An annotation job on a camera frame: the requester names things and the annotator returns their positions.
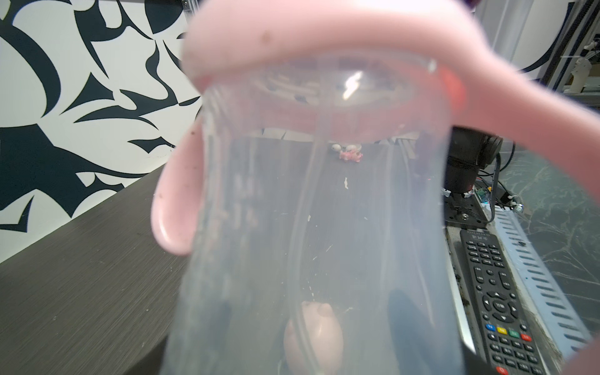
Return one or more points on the clear baby bottle body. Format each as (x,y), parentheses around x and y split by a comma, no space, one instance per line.
(259,130)

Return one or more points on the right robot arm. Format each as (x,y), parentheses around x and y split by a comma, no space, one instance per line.
(469,152)

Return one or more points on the pink toy figure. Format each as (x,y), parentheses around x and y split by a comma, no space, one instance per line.
(351,155)

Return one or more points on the black remote control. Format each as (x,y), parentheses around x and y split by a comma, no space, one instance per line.
(506,337)

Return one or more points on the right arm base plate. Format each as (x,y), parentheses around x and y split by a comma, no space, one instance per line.
(464,210)

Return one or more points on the white cable duct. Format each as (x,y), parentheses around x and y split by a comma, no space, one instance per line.
(557,317)

